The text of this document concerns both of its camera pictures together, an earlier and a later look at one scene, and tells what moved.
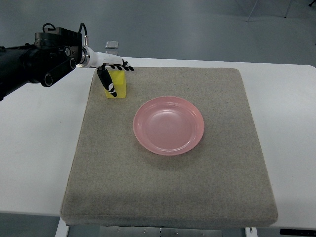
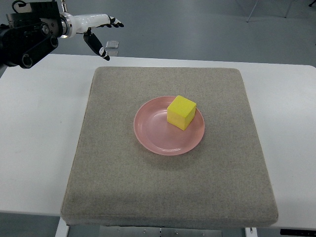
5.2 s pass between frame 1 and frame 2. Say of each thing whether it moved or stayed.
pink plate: stayed
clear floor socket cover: stayed
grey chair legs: stayed
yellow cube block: moved
